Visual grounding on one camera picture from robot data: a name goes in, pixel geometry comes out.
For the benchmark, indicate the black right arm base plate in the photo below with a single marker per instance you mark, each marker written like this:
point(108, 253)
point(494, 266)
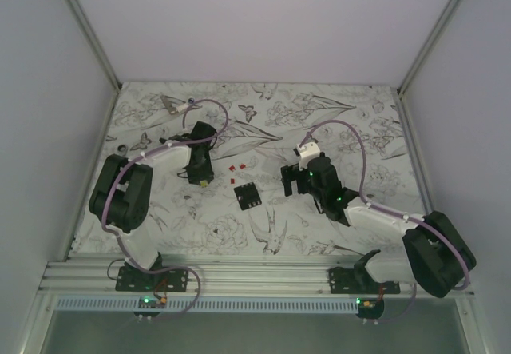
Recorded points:
point(353, 282)

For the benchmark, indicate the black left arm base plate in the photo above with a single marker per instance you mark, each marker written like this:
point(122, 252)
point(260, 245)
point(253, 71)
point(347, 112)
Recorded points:
point(130, 279)

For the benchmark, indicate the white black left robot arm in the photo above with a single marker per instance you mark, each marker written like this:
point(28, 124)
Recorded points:
point(121, 196)

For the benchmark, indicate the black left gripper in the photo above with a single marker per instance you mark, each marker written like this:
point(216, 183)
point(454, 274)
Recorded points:
point(207, 175)

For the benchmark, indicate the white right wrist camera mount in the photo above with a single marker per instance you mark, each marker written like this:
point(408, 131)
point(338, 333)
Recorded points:
point(307, 152)

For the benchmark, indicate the black fuse box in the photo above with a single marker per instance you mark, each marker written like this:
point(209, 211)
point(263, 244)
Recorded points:
point(247, 196)

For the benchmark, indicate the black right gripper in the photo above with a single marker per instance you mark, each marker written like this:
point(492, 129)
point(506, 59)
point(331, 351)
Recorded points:
point(290, 173)

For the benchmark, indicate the aluminium frame rail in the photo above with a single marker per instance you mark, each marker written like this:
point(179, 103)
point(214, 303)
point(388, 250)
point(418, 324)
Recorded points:
point(240, 275)

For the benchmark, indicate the right controller board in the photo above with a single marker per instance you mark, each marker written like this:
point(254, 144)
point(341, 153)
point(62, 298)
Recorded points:
point(370, 308)

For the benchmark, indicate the small metal bracket tool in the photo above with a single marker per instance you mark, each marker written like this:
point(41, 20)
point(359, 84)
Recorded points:
point(168, 105)

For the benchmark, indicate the left controller board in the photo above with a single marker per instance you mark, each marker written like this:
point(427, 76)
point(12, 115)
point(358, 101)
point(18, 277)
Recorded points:
point(149, 307)

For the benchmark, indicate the grey slotted cable duct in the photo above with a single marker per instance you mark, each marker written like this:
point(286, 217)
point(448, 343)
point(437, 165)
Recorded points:
point(213, 304)

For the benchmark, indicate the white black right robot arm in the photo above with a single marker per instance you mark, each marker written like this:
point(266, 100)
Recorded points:
point(432, 252)

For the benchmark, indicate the controller board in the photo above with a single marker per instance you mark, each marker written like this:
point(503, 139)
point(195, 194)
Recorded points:
point(149, 307)
point(370, 308)

